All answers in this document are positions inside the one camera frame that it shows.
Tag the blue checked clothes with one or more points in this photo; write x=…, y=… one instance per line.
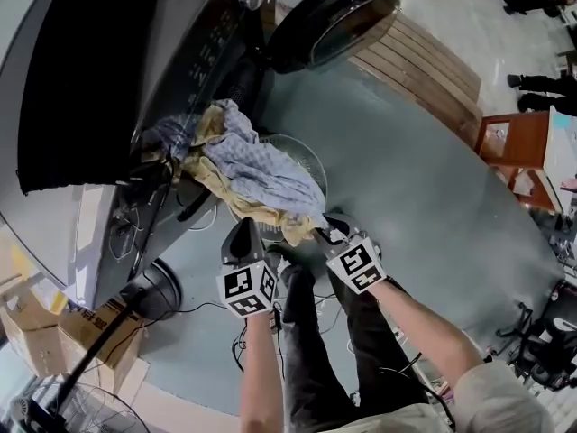
x=266, y=174

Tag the round washing machine door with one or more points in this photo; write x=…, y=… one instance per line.
x=342, y=7

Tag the white table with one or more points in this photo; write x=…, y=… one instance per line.
x=561, y=151

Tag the cardboard box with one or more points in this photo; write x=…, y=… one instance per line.
x=54, y=336

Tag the person's left forearm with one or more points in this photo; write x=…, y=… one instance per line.
x=261, y=368

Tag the yellow clothes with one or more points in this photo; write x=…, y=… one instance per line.
x=212, y=126

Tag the dark grey washing machine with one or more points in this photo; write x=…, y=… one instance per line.
x=45, y=210

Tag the person's leg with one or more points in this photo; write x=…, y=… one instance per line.
x=311, y=354
x=378, y=345

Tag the person's right forearm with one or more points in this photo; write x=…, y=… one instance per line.
x=419, y=332

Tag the person's right leg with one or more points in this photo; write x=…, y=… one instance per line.
x=378, y=345

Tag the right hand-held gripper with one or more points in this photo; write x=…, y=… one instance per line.
x=356, y=264

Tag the round black stand base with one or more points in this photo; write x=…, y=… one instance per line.
x=158, y=287

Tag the black office chair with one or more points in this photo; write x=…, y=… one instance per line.
x=545, y=345

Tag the orange wooden chair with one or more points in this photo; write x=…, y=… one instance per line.
x=514, y=140

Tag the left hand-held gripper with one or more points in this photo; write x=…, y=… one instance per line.
x=245, y=287

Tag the person's left leg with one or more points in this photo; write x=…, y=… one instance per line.
x=311, y=354

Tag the person's beige shirt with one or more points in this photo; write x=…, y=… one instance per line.
x=500, y=399

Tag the wooden pallet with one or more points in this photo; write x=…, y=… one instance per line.
x=428, y=70

